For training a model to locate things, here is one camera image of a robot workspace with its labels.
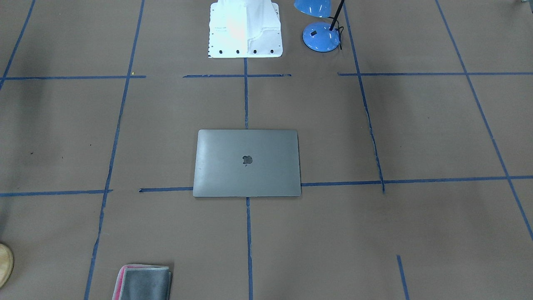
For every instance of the silver laptop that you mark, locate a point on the silver laptop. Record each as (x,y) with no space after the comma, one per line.
(247,163)

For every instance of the grey folded cloth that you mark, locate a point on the grey folded cloth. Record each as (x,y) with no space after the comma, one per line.
(143,282)

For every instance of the blue desk lamp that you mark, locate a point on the blue desk lamp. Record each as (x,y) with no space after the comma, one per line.
(321,36)

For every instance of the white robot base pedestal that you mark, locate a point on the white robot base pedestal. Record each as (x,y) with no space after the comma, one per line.
(244,28)

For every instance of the wooden mug tree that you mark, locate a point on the wooden mug tree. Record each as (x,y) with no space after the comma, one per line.
(6,264)

